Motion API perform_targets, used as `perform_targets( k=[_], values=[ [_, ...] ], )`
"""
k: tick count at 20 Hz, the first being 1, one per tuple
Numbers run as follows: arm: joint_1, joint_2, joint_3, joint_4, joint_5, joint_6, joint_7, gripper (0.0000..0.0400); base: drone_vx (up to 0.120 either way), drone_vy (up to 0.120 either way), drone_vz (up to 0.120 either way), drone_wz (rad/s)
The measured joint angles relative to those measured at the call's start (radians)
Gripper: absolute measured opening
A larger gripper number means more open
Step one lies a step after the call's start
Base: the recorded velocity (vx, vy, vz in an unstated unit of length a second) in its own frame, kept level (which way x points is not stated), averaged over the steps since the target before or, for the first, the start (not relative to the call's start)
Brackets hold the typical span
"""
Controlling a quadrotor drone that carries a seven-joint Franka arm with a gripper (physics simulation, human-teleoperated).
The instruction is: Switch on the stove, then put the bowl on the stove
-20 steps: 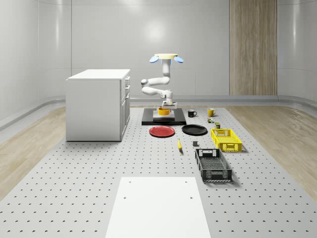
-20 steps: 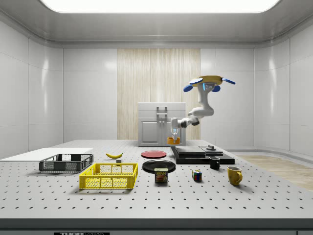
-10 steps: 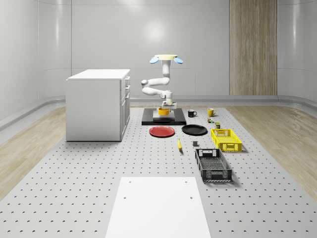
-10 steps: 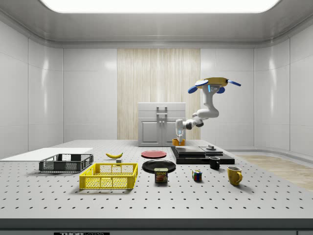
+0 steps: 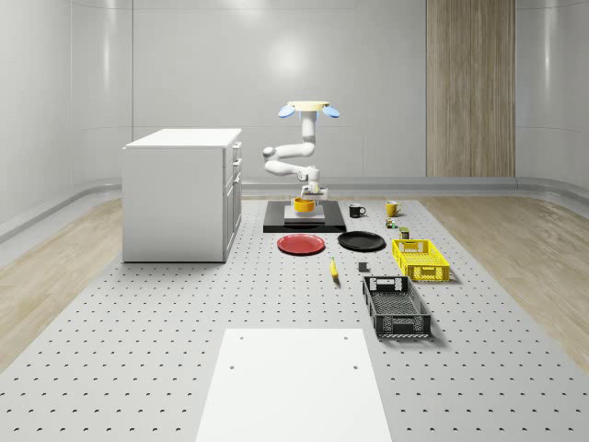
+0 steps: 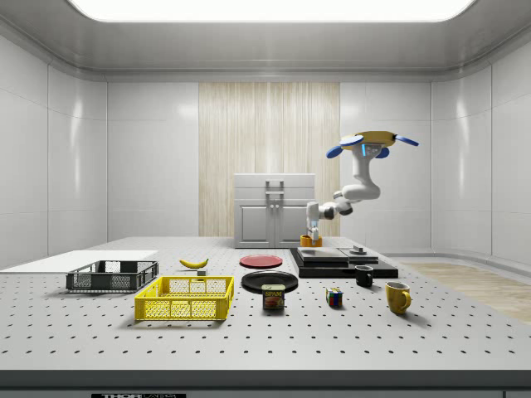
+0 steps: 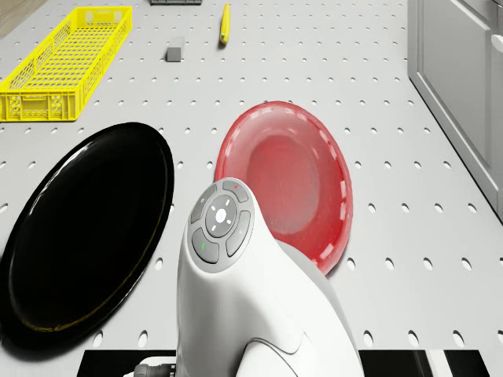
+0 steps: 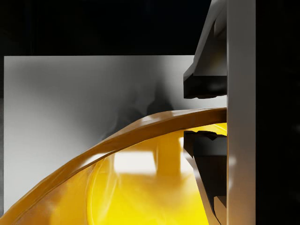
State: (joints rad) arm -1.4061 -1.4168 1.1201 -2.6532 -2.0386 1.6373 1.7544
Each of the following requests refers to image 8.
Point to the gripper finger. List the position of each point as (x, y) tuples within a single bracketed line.
[(208, 150), (206, 86)]

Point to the yellow bowl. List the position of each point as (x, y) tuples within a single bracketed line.
[(140, 199)]

